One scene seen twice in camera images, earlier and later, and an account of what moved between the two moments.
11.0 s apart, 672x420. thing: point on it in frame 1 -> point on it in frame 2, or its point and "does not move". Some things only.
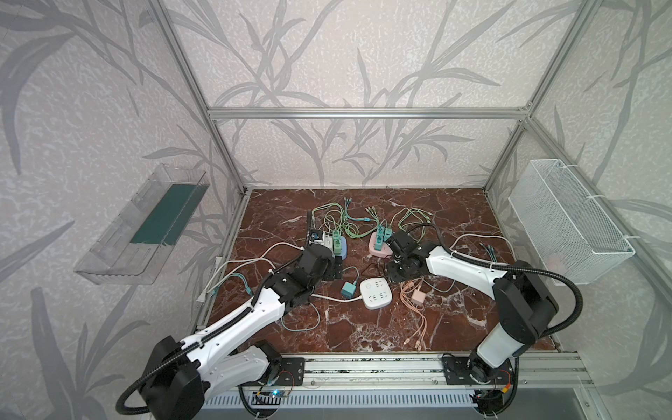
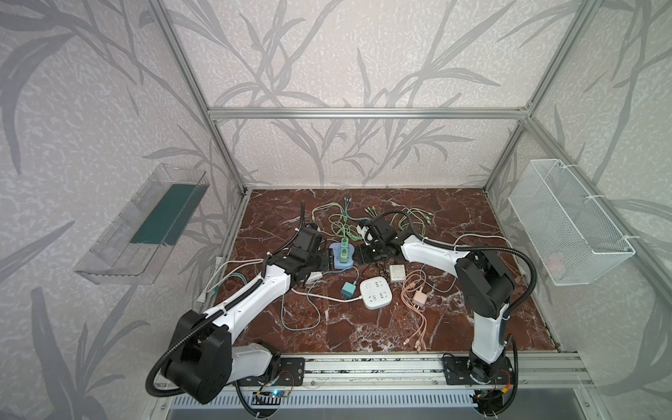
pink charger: [418, 297] does not move
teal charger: [348, 290] does not move
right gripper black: [395, 251] -> [375, 250]
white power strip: [375, 292] does not move
